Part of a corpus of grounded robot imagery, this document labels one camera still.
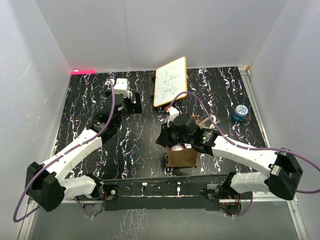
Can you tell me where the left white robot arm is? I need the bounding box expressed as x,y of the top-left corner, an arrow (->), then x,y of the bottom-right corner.
25,91 -> 142,212

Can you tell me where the patterned canvas tote bag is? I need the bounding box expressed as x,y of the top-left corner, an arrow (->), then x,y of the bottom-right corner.
166,143 -> 198,168

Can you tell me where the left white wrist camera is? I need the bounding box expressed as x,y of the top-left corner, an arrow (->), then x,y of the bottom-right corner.
113,78 -> 132,99

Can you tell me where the blue beverage can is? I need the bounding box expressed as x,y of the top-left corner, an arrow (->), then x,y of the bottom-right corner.
232,104 -> 249,122

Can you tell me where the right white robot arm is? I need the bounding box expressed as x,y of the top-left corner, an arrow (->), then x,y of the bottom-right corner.
156,113 -> 303,201

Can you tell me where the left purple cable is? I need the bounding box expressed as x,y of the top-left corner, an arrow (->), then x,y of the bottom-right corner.
12,78 -> 116,223

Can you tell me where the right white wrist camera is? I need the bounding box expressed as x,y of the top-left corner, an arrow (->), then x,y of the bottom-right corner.
165,106 -> 180,128

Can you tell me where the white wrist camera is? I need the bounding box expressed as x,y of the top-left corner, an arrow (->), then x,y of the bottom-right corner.
113,78 -> 132,99
165,106 -> 180,128

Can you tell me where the purple can front left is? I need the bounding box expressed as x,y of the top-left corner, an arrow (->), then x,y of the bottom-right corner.
171,144 -> 184,151

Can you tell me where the black front base bar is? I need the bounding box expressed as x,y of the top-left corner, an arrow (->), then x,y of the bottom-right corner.
103,175 -> 241,212

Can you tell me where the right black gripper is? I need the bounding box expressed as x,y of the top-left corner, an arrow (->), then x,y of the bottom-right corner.
156,120 -> 193,148

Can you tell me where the small wood-framed whiteboard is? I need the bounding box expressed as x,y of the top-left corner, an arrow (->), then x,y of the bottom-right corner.
153,56 -> 188,108

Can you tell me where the pink tape strip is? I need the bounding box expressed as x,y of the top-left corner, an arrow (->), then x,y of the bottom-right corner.
70,70 -> 96,76

